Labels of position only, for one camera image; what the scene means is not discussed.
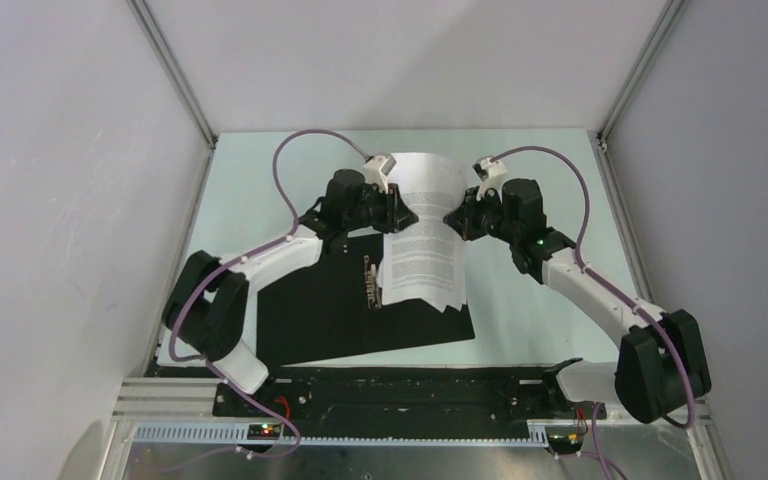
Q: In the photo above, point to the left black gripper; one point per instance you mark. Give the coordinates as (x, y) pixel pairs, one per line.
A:
(397, 216)

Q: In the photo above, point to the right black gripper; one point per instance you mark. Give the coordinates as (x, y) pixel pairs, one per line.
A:
(462, 220)

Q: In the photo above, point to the printed white paper sheets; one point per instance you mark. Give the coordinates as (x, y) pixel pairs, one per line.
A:
(426, 260)

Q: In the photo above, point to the red and black folder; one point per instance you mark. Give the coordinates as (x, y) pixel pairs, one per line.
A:
(320, 313)

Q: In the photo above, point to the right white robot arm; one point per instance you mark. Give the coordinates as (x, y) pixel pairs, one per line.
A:
(661, 364)

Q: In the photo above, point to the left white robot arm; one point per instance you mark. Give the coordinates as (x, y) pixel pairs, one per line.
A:
(207, 304)

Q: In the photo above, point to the silver folder clip mechanism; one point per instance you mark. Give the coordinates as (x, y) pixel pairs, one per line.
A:
(371, 282)

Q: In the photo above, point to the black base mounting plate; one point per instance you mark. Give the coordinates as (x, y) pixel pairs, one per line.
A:
(411, 426)

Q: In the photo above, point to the right controller board with LEDs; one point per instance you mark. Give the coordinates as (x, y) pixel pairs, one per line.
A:
(565, 444)

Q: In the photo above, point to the controller board with leds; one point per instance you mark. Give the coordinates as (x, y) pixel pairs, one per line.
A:
(264, 432)
(565, 444)

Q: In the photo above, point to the left controller board with LEDs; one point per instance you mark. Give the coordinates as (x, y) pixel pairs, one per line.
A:
(264, 432)

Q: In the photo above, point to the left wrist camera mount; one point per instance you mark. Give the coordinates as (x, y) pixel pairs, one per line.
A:
(376, 170)

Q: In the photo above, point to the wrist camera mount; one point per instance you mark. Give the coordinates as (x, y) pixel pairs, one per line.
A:
(492, 174)
(376, 170)

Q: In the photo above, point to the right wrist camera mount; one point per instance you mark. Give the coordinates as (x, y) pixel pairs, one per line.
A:
(492, 174)

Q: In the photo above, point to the right aluminium frame post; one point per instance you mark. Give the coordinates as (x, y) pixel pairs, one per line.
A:
(655, 42)

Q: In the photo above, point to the aluminium frame post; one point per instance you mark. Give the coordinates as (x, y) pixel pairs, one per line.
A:
(158, 42)
(655, 42)

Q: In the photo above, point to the left aluminium frame post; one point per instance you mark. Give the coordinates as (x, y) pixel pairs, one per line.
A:
(158, 42)

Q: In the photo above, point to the aluminium front rail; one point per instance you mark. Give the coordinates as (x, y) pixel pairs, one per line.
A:
(159, 397)

